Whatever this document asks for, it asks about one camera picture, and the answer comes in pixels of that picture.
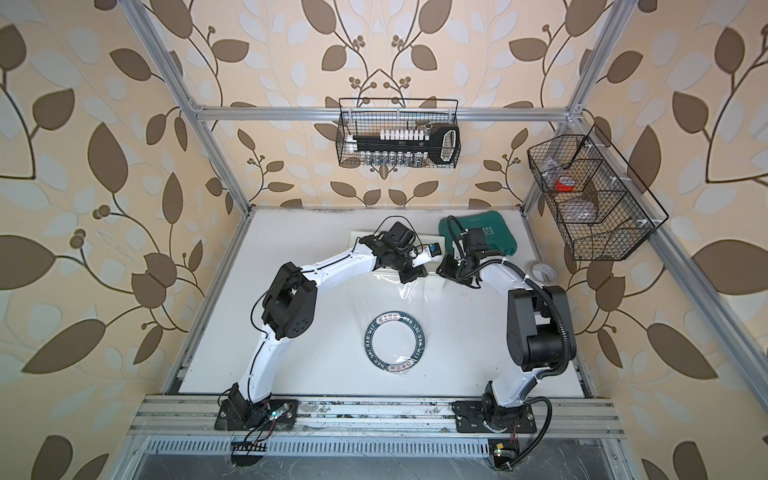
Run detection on clear plastic wrap sheet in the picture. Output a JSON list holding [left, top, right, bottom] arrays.
[[370, 273, 447, 377]]

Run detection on white plate green rim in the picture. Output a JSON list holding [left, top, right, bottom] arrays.
[[363, 311, 426, 375]]

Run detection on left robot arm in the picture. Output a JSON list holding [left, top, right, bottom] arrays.
[[222, 221, 442, 427]]

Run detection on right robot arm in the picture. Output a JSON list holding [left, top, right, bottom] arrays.
[[437, 216, 576, 429]]

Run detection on green tool case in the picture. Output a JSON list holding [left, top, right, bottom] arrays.
[[438, 211, 518, 259]]

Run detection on white tape roll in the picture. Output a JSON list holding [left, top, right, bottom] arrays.
[[527, 261, 558, 285]]

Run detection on black socket set holder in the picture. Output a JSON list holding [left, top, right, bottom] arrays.
[[337, 123, 461, 168]]

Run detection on red item in basket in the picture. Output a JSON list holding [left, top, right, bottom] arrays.
[[554, 175, 577, 193]]

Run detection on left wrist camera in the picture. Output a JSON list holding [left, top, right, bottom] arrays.
[[412, 243, 443, 267]]

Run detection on back black wire basket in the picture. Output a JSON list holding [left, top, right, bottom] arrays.
[[335, 96, 461, 169]]

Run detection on black wire basket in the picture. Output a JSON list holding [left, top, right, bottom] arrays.
[[335, 96, 461, 169], [527, 125, 669, 261]]

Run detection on right black wire basket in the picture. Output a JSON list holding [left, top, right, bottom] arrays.
[[527, 125, 669, 261]]

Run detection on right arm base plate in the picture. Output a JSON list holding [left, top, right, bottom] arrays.
[[451, 401, 537, 434]]

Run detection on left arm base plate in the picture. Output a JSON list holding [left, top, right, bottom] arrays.
[[214, 399, 298, 431]]

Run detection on aluminium front rail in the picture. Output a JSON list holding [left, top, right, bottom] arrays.
[[129, 395, 626, 440]]

